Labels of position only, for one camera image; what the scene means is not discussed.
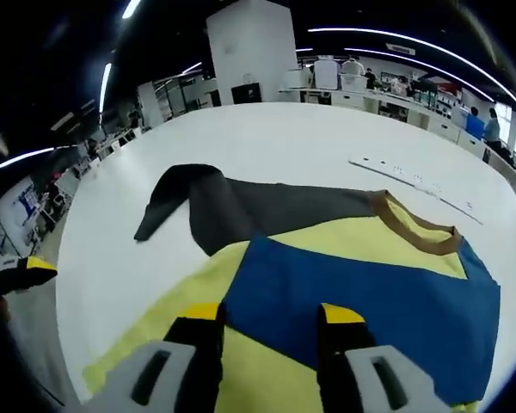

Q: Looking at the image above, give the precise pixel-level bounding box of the blue and white board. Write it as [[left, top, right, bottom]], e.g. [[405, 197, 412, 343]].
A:
[[0, 177, 45, 234]]

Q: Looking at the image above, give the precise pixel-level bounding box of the white cabinet counter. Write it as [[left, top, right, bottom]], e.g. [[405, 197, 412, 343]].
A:
[[278, 84, 488, 152]]

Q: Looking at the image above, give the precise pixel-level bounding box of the white box appliance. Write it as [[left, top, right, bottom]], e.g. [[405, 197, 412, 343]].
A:
[[313, 59, 341, 91], [285, 68, 311, 89]]

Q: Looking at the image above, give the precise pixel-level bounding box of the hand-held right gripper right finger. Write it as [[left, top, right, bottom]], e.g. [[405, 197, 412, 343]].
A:
[[316, 302, 453, 413]]

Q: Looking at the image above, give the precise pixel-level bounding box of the curved ceiling light strip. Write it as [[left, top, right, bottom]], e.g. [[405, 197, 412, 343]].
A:
[[306, 27, 516, 117], [343, 46, 496, 103]]

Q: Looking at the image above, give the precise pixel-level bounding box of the yellow blue grey garment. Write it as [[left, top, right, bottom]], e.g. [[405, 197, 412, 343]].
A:
[[82, 163, 503, 413]]

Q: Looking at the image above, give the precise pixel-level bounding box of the white storage bin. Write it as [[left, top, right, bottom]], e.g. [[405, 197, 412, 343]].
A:
[[339, 73, 367, 92]]

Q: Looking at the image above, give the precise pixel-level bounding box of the dark cloth pile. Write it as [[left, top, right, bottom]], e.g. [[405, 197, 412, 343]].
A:
[[487, 145, 516, 174]]

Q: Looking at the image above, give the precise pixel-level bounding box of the ceiling air vent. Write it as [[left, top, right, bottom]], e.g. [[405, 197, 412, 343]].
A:
[[385, 42, 416, 58]]

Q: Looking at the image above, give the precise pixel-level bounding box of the black cabinet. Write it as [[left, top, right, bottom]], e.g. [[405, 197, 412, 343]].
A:
[[230, 82, 263, 105]]

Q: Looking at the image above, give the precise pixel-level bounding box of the white strip with holes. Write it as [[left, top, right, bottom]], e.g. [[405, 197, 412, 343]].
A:
[[347, 156, 486, 226]]

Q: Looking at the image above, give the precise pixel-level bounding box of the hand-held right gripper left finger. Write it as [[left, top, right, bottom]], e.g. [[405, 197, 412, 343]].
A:
[[83, 301, 228, 413]]

